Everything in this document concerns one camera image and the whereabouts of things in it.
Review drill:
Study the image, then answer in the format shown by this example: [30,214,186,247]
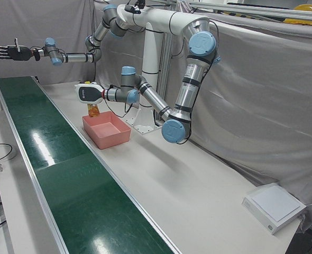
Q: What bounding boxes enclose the robot hand black white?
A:
[0,38,33,62]
[75,82,105,104]

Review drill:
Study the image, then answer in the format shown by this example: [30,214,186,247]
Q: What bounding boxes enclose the yellow orange drink bottle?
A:
[85,80,101,117]

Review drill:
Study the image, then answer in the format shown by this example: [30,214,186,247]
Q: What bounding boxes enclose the pink plastic basket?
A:
[81,111,132,150]

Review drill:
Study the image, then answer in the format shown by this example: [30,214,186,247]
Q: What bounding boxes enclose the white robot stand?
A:
[116,4,211,135]

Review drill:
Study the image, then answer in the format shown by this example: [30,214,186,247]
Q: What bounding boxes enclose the green conveyor belt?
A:
[0,76,183,254]

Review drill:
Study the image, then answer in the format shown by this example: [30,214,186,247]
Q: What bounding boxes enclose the grey flat backdrop curtain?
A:
[0,0,312,233]

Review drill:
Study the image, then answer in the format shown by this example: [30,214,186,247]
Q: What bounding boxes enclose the white flat box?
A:
[242,184,307,235]

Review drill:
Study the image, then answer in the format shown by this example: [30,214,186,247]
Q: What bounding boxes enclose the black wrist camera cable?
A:
[105,84,135,119]

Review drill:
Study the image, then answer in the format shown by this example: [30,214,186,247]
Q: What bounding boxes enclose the black overhead camera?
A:
[124,0,146,14]

